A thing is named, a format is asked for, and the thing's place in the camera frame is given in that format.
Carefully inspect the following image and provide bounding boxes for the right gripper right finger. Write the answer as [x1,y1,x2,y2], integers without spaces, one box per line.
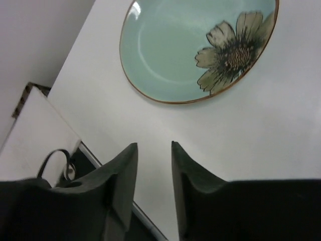
[172,142,320,240]

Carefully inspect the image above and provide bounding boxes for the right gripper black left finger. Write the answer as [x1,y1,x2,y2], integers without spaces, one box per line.
[1,143,138,240]

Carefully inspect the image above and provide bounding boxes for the green flower plate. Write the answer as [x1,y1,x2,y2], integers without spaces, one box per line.
[119,1,279,104]

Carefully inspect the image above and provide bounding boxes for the black cable loop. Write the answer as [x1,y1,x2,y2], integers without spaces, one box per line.
[37,149,76,181]

